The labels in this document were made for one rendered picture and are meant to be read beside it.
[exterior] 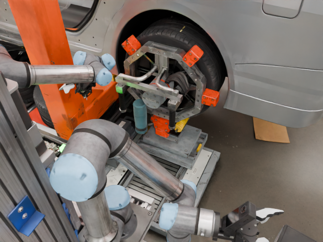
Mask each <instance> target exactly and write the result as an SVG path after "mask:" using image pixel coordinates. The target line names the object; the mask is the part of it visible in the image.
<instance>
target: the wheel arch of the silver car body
mask: <svg viewBox="0 0 323 242"><path fill-rule="evenodd" d="M178 13H179V14H181V18H184V19H187V20H189V21H193V22H194V23H197V22H196V21H195V20H193V19H192V18H190V17H189V16H187V15H185V14H183V13H181V12H178V11H175V10H171V9H167V8H150V9H145V10H142V11H139V12H137V13H136V14H134V15H133V16H131V17H130V18H129V19H128V20H127V21H126V22H125V23H124V25H123V26H122V28H121V29H120V31H119V33H118V36H117V39H116V42H115V48H114V59H115V67H116V71H117V74H118V75H119V74H120V73H124V61H125V56H126V51H125V49H124V48H123V47H122V46H121V44H122V43H124V42H125V41H126V40H127V39H128V38H129V37H130V36H131V35H134V36H135V38H136V37H138V36H139V35H140V34H141V33H142V32H143V31H144V30H145V29H146V28H148V27H149V26H150V25H151V24H152V23H154V22H155V21H157V20H160V19H163V18H169V17H171V16H172V15H173V17H174V18H175V17H178ZM197 24H198V25H199V26H200V27H201V28H203V27H202V26H201V25H200V24H199V23H197ZM203 29H204V28H203ZM204 30H205V29H204ZM205 31H206V30H205ZM206 32H207V31H206ZM207 34H208V35H209V36H210V37H211V38H212V36H211V35H210V34H209V33H208V32H207ZM212 40H213V41H214V43H215V44H216V46H217V47H218V49H219V51H220V53H221V55H222V57H223V60H224V62H225V66H226V77H228V94H227V99H226V102H225V104H224V106H223V108H225V106H226V104H227V102H228V98H229V92H230V78H229V72H228V68H227V64H226V61H225V59H224V56H223V54H222V52H221V50H220V48H219V46H218V45H217V43H216V42H215V40H214V39H213V38H212Z"/></svg>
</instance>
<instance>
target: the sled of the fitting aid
mask: <svg viewBox="0 0 323 242"><path fill-rule="evenodd" d="M151 126H152V125H150V126H148V130H149V129H150V127H151ZM148 130H147V131H148ZM146 133H147V132H146ZM146 133H144V134H142V135H141V137H140V138H139V140H138V141H137V142H136V144H137V145H138V146H139V147H140V148H142V149H143V150H144V151H145V152H146V153H149V154H151V155H154V156H157V157H159V158H162V159H165V160H167V161H170V162H172V163H174V164H177V165H180V166H182V167H185V168H187V169H190V170H192V168H193V166H194V164H195V162H196V160H197V158H198V157H199V155H200V153H201V151H202V149H203V147H204V145H205V143H206V141H207V138H208V134H207V133H204V132H201V134H200V136H199V138H198V140H197V142H196V144H195V145H194V147H193V149H192V151H191V153H190V155H189V156H188V158H186V157H184V156H181V155H178V154H176V153H173V152H170V151H168V150H165V149H162V148H160V147H157V146H154V145H151V144H149V143H146V142H144V141H143V137H144V136H145V134H146Z"/></svg>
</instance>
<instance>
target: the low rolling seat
mask: <svg viewBox="0 0 323 242"><path fill-rule="evenodd" d="M274 242H317V241H316V240H314V239H312V238H310V237H309V236H307V235H305V234H303V233H302V232H300V231H298V230H296V229H294V228H293V227H291V226H289V225H287V224H285V225H284V226H283V227H282V229H281V230H280V232H279V234H278V235H277V237H276V239H275V240H274Z"/></svg>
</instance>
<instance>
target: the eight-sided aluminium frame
mask: <svg viewBox="0 0 323 242"><path fill-rule="evenodd" d="M146 52H149V53H153V54H158V55H161V56H166V57H168V58H171V59H175V60H177V61H178V62H179V64H180V65H181V66H182V67H183V69H184V70H185V71H186V72H187V74H188V75H189V76H190V77H191V79H192V80H193V81H194V82H195V84H196V85H197V87H196V97H195V105H193V106H191V107H189V108H187V109H184V110H182V111H180V112H175V122H180V121H181V120H184V119H186V118H188V117H191V116H193V115H195V114H198V113H200V111H201V110H202V108H203V104H202V103H201V99H202V94H203V93H204V91H205V88H206V83H207V82H206V80H207V79H206V77H205V76H204V75H203V74H202V72H201V71H200V70H199V69H198V67H197V66H196V65H195V64H194V65H193V66H192V67H189V66H188V65H187V64H186V63H185V62H184V61H183V60H182V59H183V57H184V56H185V55H186V52H185V51H184V50H183V49H180V48H175V47H171V46H168V45H164V44H160V43H156V42H153V41H148V42H147V43H145V44H144V45H143V46H142V47H141V48H140V49H139V50H138V51H136V52H135V53H134V54H133V55H132V56H129V57H128V58H127V59H126V60H125V61H124V71H125V74H126V75H130V76H133V77H135V68H134V62H135V61H136V60H137V59H138V58H140V57H141V56H142V55H144V54H145V53H146ZM128 92H129V93H130V94H131V95H132V96H133V97H134V98H135V99H136V100H137V99H142V94H143V92H142V91H141V90H140V89H137V88H134V87H129V88H128ZM146 107H147V113H149V114H153V115H156V116H158V117H161V118H164V119H167V120H169V109H165V108H162V107H158V108H157V109H153V108H150V107H148V106H147V105H146Z"/></svg>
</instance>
